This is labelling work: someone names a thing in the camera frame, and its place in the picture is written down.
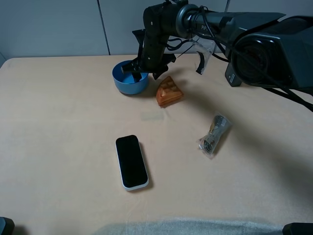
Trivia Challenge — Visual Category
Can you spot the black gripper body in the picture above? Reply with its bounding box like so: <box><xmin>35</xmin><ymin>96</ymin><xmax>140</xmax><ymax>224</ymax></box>
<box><xmin>136</xmin><ymin>32</ymin><xmax>176</xmax><ymax>80</ymax></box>

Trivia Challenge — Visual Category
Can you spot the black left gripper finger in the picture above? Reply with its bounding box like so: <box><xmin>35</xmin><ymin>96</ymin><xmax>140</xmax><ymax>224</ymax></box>
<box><xmin>132</xmin><ymin>72</ymin><xmax>143</xmax><ymax>82</ymax></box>

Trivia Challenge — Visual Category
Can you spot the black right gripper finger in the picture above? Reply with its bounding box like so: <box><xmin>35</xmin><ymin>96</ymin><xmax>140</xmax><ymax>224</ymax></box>
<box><xmin>121</xmin><ymin>60</ymin><xmax>140</xmax><ymax>73</ymax></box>

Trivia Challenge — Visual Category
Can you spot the blue plastic bowl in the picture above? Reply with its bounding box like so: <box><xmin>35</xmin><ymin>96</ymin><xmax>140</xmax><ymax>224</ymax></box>
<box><xmin>112</xmin><ymin>60</ymin><xmax>149</xmax><ymax>95</ymax></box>

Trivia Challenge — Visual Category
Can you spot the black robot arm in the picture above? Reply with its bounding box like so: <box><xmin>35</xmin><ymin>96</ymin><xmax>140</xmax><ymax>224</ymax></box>
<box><xmin>121</xmin><ymin>0</ymin><xmax>313</xmax><ymax>110</ymax></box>

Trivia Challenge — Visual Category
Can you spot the orange waffle toy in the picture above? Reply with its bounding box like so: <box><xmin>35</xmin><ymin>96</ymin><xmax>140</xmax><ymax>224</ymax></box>
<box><xmin>156</xmin><ymin>76</ymin><xmax>184</xmax><ymax>107</ymax></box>

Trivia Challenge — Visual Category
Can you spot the black bottle with cap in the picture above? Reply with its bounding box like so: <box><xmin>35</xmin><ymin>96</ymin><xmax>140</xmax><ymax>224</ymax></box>
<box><xmin>224</xmin><ymin>63</ymin><xmax>242</xmax><ymax>87</ymax></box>

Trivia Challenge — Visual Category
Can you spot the black and white eraser block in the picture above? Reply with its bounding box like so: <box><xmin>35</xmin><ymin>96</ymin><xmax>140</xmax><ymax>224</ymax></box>
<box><xmin>115</xmin><ymin>135</ymin><xmax>149</xmax><ymax>191</ymax></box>

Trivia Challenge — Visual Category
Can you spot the grey cloth at bottom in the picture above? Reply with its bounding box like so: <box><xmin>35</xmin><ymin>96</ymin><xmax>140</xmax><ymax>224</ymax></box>
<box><xmin>94</xmin><ymin>218</ymin><xmax>283</xmax><ymax>235</ymax></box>

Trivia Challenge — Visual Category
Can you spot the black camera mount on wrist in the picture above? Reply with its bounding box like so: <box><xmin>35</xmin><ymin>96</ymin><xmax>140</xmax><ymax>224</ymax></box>
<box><xmin>132</xmin><ymin>29</ymin><xmax>146</xmax><ymax>57</ymax></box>

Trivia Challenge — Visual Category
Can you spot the clear plastic cable tag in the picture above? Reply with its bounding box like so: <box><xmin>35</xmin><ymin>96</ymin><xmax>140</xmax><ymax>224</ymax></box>
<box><xmin>191</xmin><ymin>36</ymin><xmax>215</xmax><ymax>74</ymax></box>

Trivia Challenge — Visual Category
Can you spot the cable in clear bag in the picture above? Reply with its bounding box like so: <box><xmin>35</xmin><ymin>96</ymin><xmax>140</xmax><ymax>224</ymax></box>
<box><xmin>198</xmin><ymin>112</ymin><xmax>232</xmax><ymax>160</ymax></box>

